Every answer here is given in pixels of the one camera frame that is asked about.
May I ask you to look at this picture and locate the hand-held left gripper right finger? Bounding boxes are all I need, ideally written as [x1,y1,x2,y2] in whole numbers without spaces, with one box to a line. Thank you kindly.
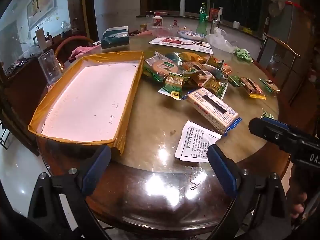
[207,145,292,240]

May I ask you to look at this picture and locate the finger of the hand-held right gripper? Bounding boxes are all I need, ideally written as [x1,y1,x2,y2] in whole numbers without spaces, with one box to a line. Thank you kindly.
[248,117,292,146]

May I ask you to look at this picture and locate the clear plastic container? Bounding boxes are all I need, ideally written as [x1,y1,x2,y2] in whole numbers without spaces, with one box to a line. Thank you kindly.
[151,26,179,37]

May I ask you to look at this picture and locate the pink cloth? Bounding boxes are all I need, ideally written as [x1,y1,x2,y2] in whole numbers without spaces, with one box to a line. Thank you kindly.
[69,45,94,60]

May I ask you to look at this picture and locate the large cracker pack blue ends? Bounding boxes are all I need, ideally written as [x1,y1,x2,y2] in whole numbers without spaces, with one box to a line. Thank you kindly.
[186,87,243,137]

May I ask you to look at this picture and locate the round cracker packet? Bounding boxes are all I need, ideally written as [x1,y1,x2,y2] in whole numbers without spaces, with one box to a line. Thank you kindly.
[145,55,181,82]

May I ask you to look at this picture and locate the dark wooden sideboard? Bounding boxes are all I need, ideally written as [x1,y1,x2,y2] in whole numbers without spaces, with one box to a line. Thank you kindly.
[0,34,75,155]

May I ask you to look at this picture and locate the blue patterned plate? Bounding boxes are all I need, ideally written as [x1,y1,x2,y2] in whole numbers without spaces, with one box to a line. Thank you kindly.
[177,29,207,40]

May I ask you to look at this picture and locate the wooden chair with horned back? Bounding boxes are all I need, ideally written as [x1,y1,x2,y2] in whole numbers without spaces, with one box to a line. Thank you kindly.
[256,31,302,90]

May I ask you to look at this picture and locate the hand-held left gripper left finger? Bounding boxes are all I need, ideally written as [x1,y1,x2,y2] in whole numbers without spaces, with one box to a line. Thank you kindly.
[27,145,113,240]

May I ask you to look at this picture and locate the person's right hand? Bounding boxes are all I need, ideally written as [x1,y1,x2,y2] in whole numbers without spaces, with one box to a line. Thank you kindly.
[286,192,308,221]

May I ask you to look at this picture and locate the metal tin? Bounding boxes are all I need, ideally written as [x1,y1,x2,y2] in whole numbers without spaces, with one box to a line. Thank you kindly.
[209,20,220,34]

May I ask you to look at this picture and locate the framed wall painting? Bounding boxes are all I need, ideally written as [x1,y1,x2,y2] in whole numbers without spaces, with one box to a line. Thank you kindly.
[26,0,57,29]

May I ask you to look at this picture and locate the wooden chair with curved back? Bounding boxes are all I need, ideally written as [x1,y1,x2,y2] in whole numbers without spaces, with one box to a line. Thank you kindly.
[54,35,95,63]

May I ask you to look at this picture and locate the clear glass cup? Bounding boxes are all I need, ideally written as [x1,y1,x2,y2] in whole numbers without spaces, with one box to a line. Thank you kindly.
[37,49,63,85]

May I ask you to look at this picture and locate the white plastic bag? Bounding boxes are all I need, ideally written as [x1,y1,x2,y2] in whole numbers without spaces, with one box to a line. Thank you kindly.
[205,27,237,53]

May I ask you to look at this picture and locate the white jar with red label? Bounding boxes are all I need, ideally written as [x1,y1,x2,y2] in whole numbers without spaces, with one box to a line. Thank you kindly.
[151,16,164,29]

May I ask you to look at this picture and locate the printed flyer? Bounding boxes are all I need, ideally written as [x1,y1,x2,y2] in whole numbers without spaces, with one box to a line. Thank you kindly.
[148,36,214,55]

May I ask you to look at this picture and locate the clear water bottle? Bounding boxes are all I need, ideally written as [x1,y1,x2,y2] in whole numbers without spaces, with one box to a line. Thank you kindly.
[266,54,282,77]

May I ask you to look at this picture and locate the small green candy wrapper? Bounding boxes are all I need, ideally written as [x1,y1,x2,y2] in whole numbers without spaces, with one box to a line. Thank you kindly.
[260,109,277,120]

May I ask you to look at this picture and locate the green tissue box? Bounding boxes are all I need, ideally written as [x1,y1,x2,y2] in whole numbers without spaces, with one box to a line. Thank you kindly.
[100,26,130,49]

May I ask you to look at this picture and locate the white printed paper sachet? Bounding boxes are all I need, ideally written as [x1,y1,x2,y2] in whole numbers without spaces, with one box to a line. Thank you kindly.
[174,120,222,163]

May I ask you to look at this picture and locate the cardboard tray with yellow tape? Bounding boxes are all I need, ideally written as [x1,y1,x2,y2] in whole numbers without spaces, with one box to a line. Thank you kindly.
[27,51,145,155]

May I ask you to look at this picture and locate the white kettle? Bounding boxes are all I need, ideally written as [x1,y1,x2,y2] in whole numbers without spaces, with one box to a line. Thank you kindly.
[32,26,49,50]

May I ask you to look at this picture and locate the pile of snack packets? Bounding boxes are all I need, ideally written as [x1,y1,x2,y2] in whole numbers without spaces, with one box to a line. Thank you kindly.
[144,51,279,101]

